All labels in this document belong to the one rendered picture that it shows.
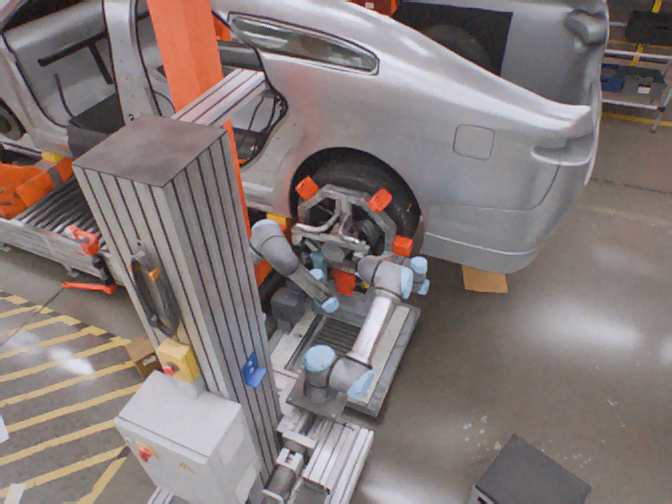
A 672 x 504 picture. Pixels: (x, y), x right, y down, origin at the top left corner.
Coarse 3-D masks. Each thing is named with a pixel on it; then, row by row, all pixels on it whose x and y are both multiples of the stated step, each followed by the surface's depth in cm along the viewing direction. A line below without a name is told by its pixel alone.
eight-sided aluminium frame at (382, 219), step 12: (324, 192) 252; (336, 192) 250; (348, 192) 252; (360, 192) 249; (300, 204) 268; (312, 204) 262; (360, 204) 247; (300, 216) 272; (372, 216) 250; (384, 216) 252; (384, 228) 251; (396, 228) 256; (312, 240) 286; (336, 264) 285; (348, 264) 287
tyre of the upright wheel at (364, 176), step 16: (336, 160) 267; (352, 160) 261; (368, 160) 260; (320, 176) 259; (336, 176) 254; (352, 176) 250; (368, 176) 251; (384, 176) 255; (400, 176) 261; (368, 192) 252; (400, 192) 256; (384, 208) 254; (400, 208) 252; (416, 208) 268; (400, 224) 256; (416, 224) 272
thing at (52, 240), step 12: (0, 228) 371; (12, 228) 363; (24, 228) 355; (36, 228) 353; (36, 240) 359; (48, 240) 351; (60, 240) 343; (72, 240) 343; (72, 252) 347; (108, 252) 332; (108, 264) 336; (120, 276) 338
